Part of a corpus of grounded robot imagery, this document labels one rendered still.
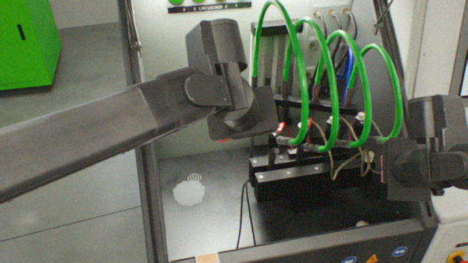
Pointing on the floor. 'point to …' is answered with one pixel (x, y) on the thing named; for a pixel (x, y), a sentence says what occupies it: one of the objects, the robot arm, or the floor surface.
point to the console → (430, 81)
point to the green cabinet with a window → (27, 46)
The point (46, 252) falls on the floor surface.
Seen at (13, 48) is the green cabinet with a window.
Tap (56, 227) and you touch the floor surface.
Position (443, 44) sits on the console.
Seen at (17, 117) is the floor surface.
